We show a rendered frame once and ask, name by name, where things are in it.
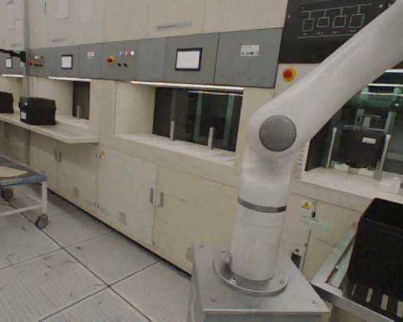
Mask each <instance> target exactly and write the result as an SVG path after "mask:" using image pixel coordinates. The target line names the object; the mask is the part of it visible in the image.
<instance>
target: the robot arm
mask: <svg viewBox="0 0 403 322"><path fill-rule="evenodd" d="M402 61H403V0H397V1H396V2H395V3H394V4H393V5H391V6H390V7H389V8H387V9H386V10H385V11H384V12H382V13H381V14H380V15H379V16H378V17H377V18H376V19H375V20H374V21H372V22H371V23H369V24H367V25H366V26H365V27H364V28H363V29H362V30H360V31H359V33H357V34H356V35H355V36H354V37H352V38H350V39H348V40H347V42H345V43H344V44H343V46H341V47H340V48H339V49H338V50H337V51H334V52H333V53H332V54H331V55H330V56H329V57H328V58H326V59H325V60H324V61H323V62H322V63H321V64H319V65H317V67H316V68H315V69H313V70H312V71H311V72H310V73H308V74H307V75H306V76H304V78H302V79H301V80H299V81H298V82H297V83H296V84H294V85H293V86H291V88H289V89H287V90H286V91H284V92H283V93H281V94H280V95H279V96H278V97H276V98H275V99H274V100H271V101H270V102H268V103H266V104H264V105H263V106H261V107H260V108H259V109H258V110H256V111H255V112H254V113H253V115H252V116H251V117H250V119H249V121H248V124H247V128H246V138H245V150H244V155H243V164H242V170H241V175H240V181H239V190H238V196H237V201H236V211H235V216H234V222H233V231H232V237H231V242H230V249H229V250H225V251H222V253H219V254H218V255H217V256H216V258H215V260H214V265H213V266H214V271H215V272H216V275H217V276H218V278H219V279H220V280H221V281H223V282H224V283H225V284H227V285H228V286H230V287H232V288H233V289H235V290H238V291H239V292H243V293H247V294H255V295H271V294H276V293H279V292H280V291H284V290H285V289H286V285H287V284H288V280H289V276H288V271H287V270H286V268H285V266H284V265H283V264H281V263H280V262H279V261H277V257H278V253H279V246H280V242H281V237H282V230H283V226H284V221H285V217H286V210H287V205H288V201H289V193H290V186H291V161H292V155H293V154H294V153H297V152H298V151H299V150H300V149H301V148H303V147H304V145H306V144H307V143H308V142H309V140H310V139H311V138H312V137H313V136H315V135H316V134H317V133H318V132H319V131H320V130H321V129H322V126H323V125H324V124H325V123H326V122H328V121H329V120H330V119H331V118H332V116H333V115H334V114H335V112H336V111H337V110H338V109H339V108H341V107H342V106H343V105H344V104H346V103H347V102H348V100H349V99H350V98H352V97H353V96H354V95H356V94H357V93H359V92H360V91H361V90H362V89H363V88H364V87H366V86H367V85H369V84H370V83H371V82H372V81H375V79H377V78H378V77H380V76H381V75H382V74H384V73H385V72H386V71H388V70H389V69H391V67H394V66H395V65H396V64H398V63H400V62H402Z"/></svg>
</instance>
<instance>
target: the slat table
mask: <svg viewBox="0 0 403 322"><path fill-rule="evenodd" d="M357 226H358V222H357V221H353V223H352V224H351V225H350V226H349V228H348V230H347V231H346V233H345V234H344V235H343V236H342V238H341V239H340V241H339V243H338V244H337V245H336V246H335V247H334V248H333V251H332V253H331V254H330V255H329V256H328V258H327V259H326V260H325V261H324V263H323V264H322V266H321V267H320V269H319V270H318V271H317V274H316V275H315V276H314V277H313V279H312V280H311V281H310V282H309V284H310V285H311V286H312V288H314V290H315V292H316V293H317V295H318V296H319V297H320V299H322V300H324V301H328V302H329V303H331V304H332V310H331V314H330V319H329V322H338V318H339V313H340V310H341V309H343V310H345V311H347V312H349V313H350V314H353V315H355V316H356V317H359V318H362V319H364V320H366V321H368V322H403V316H402V317H399V316H398V315H397V311H398V300H396V299H394V298H392V297H388V301H387V305H386V309H385V310H384V309H382V308H381V303H382V297H383V294H382V293H380V292H378V291H376V290H374V293H373V295H372V300H371V303H368V302H366V301H365V299H366V297H367V294H368V290H369V287H365V286H362V285H361V286H360V287H359V289H358V293H357V295H356V297H355V296H353V295H352V291H353V289H354V286H355V284H356V282H354V281H351V280H349V279H348V278H347V277H346V271H347V267H348V262H349V259H350V255H351V252H352V246H353V244H354V240H355V234H356V231H357V228H358V227H357ZM344 257H345V258H344ZM343 258H344V260H343V262H342V264H341V265H340V266H339V264H340V262H341V260H342V259H343ZM334 273H335V275H334V277H333V279H332V280H331V277H332V275H333V274H334ZM330 280H331V284H330V285H329V284H328V283H329V282H330Z"/></svg>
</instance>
